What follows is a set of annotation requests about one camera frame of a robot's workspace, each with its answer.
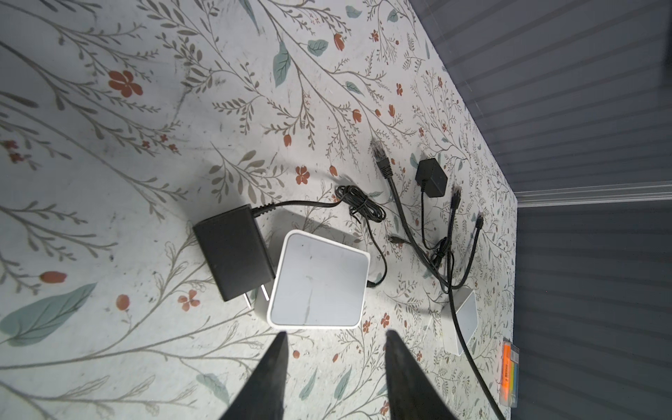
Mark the white network switch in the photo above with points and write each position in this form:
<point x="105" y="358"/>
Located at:
<point x="319" y="284"/>
<point x="467" y="319"/>

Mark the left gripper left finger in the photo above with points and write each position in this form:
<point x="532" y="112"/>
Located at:
<point x="263" y="395"/>

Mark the pack of coloured markers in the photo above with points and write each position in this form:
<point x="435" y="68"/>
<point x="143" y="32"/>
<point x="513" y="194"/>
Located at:
<point x="510" y="374"/>

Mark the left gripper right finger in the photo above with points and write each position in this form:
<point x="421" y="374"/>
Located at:
<point x="410" y="393"/>

